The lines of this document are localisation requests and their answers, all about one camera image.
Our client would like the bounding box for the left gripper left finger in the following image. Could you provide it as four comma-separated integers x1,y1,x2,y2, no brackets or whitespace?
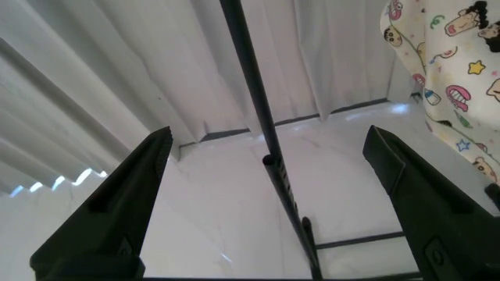
29,125,174,281

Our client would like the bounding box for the black clothes rack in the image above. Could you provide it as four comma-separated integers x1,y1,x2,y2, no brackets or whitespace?
218,0,423,280

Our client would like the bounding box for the white curtain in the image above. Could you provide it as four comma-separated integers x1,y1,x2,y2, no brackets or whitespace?
0,0,415,196

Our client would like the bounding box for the cream printed garment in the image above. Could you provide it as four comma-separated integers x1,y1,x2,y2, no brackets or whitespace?
379,0,500,184

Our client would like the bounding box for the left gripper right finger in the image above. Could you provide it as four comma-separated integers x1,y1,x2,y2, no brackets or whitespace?
362,124,500,281

